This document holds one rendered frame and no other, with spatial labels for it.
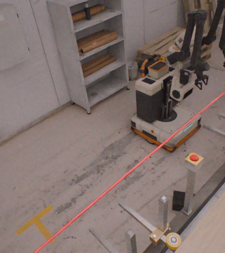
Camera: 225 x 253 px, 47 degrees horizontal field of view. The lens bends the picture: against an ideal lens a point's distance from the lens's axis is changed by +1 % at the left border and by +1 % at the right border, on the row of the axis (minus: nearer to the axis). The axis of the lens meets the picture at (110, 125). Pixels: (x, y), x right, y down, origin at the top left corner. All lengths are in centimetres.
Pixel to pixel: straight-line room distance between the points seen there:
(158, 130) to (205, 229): 168
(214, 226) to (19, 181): 228
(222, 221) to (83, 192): 164
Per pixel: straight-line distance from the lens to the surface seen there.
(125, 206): 172
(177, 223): 183
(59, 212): 282
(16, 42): 322
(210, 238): 158
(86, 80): 371
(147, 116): 309
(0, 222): 300
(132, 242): 134
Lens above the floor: 228
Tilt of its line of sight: 39 degrees down
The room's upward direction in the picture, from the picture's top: 8 degrees counter-clockwise
